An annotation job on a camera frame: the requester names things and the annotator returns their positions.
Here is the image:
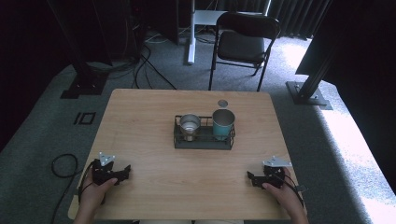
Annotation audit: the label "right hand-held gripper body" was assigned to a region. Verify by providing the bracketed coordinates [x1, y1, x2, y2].
[262, 156, 293, 189]

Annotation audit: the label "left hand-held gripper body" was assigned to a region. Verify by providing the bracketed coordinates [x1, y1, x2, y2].
[91, 151, 125, 187]

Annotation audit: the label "teal metal cup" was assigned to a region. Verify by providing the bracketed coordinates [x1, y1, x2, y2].
[211, 108, 236, 141]

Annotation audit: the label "silver metal cup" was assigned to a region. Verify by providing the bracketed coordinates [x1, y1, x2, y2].
[178, 113, 203, 143]

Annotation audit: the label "black wire rack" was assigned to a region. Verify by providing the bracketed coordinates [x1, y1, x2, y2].
[173, 114, 236, 151]

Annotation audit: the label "person's right hand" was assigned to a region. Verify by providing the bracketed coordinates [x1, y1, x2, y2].
[262, 167, 305, 217]

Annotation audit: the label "person's left hand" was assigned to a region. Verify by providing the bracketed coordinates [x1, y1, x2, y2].
[78, 169, 119, 217]

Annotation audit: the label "black metal stand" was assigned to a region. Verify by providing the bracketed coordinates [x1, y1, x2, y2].
[46, 0, 110, 100]
[285, 46, 333, 111]

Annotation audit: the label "black folding chair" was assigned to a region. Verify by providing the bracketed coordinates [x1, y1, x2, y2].
[207, 11, 281, 92]

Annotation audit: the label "dark cabinet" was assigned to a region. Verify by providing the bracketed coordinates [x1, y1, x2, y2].
[130, 0, 180, 47]

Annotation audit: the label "black panel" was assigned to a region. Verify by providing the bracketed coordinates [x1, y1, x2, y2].
[294, 0, 396, 104]

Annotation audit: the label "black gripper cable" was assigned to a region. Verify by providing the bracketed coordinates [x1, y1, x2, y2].
[279, 173, 308, 207]

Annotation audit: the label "black looped cable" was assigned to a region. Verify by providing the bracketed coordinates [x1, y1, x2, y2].
[49, 153, 81, 224]

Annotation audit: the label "black floor cables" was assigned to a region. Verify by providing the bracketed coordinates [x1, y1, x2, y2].
[87, 18, 178, 91]

